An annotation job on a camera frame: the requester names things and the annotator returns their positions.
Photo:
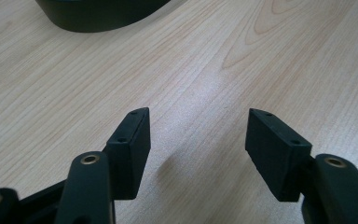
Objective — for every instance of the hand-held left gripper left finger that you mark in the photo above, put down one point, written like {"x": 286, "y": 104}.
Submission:
{"x": 130, "y": 161}

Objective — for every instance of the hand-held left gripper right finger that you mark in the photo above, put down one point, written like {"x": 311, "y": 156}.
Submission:
{"x": 273, "y": 155}

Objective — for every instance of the black oval tray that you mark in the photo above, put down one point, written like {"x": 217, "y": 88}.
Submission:
{"x": 99, "y": 15}

